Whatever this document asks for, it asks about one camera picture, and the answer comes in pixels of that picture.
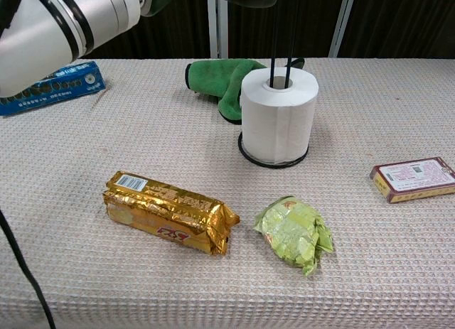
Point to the beige woven table cover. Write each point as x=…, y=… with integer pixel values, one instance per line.
x=355, y=272

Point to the blue printed carton box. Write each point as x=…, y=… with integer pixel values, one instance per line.
x=71, y=84

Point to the gold foil biscuit pack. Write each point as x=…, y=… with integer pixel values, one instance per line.
x=160, y=208

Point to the small rectangular card box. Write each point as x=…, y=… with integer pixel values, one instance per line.
x=412, y=176

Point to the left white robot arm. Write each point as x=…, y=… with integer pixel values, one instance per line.
x=53, y=23

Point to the crumpled light green wrapper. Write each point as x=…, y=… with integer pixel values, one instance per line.
x=291, y=233

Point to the white frame pole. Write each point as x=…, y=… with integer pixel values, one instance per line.
x=217, y=30
x=341, y=23

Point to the green microfibre cloth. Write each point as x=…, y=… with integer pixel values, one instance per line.
x=213, y=76

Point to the black pleated curtain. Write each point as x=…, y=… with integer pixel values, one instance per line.
x=409, y=23
x=170, y=37
x=313, y=23

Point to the white toilet paper roll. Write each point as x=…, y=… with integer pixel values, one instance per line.
x=277, y=123

